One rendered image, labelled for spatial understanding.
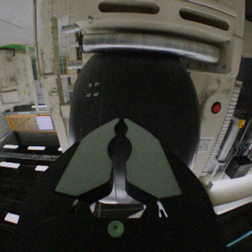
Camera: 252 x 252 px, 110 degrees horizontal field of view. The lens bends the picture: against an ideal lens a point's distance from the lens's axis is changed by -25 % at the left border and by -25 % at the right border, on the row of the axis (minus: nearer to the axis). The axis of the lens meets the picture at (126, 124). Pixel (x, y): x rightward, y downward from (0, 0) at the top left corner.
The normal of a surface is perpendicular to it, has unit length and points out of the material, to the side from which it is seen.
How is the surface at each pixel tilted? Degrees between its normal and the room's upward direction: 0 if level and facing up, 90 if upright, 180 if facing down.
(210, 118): 90
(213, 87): 90
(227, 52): 90
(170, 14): 90
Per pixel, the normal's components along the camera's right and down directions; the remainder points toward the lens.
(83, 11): 0.01, 0.44
